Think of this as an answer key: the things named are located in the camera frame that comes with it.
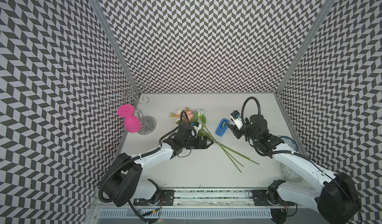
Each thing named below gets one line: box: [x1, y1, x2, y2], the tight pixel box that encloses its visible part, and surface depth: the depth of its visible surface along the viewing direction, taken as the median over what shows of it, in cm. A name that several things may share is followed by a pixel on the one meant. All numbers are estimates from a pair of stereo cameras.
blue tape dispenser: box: [214, 118, 230, 137], surface depth 98 cm
